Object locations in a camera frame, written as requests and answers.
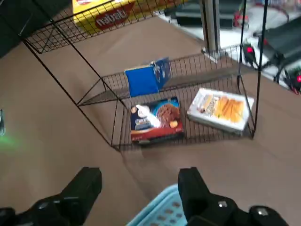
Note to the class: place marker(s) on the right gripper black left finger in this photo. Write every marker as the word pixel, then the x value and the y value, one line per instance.
pixel 70 202

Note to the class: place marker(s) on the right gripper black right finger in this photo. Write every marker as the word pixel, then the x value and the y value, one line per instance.
pixel 202 207

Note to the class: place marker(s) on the blue Oreo cookie box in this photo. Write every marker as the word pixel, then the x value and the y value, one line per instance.
pixel 141 80

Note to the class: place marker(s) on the light blue plastic shopping basket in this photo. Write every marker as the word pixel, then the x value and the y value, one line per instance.
pixel 162 212

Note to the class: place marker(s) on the white cracker stick box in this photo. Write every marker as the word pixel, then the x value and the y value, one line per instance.
pixel 221 110

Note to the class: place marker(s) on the dark chocolate cookie box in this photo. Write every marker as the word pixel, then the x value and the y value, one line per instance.
pixel 160 117

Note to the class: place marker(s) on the yellow nabati wafer box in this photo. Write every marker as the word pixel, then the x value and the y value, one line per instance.
pixel 105 18

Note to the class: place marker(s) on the black switch with red light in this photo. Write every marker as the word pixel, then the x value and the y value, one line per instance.
pixel 249 51

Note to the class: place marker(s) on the aluminium frame post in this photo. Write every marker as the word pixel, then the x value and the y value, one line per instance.
pixel 211 28

